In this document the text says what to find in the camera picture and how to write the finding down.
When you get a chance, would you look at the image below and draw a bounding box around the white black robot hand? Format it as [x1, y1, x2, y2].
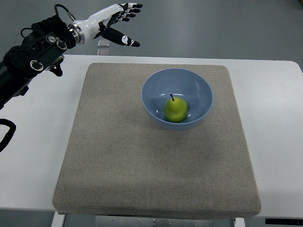
[68, 3, 143, 47]

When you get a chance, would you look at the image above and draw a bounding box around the green pear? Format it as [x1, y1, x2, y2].
[163, 94, 188, 123]

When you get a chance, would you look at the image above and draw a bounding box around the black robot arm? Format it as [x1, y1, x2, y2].
[0, 12, 77, 107]

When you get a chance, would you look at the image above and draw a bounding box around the blue bowl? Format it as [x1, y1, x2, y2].
[141, 68, 214, 131]

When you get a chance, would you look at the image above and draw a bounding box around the upper metal floor plate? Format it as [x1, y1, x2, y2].
[98, 39, 110, 47]

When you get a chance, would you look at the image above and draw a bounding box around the metal floor plate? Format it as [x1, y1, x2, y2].
[98, 39, 110, 47]
[97, 49, 110, 56]

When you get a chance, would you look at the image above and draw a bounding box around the lower metal floor plate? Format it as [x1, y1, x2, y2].
[97, 49, 110, 56]

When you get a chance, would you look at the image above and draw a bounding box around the beige fabric mat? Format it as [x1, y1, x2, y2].
[53, 63, 261, 219]

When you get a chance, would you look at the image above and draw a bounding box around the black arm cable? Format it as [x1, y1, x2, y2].
[0, 118, 17, 152]

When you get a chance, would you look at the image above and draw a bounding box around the metal table frame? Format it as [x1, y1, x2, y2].
[51, 212, 246, 227]

